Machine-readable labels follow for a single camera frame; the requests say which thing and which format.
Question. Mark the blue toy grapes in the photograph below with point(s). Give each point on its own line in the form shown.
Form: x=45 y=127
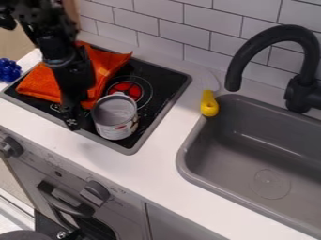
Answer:
x=8 y=69

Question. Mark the grey can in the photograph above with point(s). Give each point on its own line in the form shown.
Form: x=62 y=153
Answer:
x=115 y=116

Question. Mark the toy stove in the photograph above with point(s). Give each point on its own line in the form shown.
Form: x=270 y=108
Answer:
x=138 y=90

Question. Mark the orange cloth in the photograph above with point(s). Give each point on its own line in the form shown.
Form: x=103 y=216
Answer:
x=100 y=67

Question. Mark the yellow toy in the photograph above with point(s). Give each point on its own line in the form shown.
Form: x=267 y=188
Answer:
x=209 y=104

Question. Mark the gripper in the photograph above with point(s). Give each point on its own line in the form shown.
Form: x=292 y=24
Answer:
x=71 y=78

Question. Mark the black tap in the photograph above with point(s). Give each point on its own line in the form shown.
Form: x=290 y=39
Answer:
x=288 y=62

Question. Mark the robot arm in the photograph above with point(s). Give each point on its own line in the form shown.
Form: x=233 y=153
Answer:
x=44 y=23

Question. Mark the toy sink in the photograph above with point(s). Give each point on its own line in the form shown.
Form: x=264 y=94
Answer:
x=259 y=156

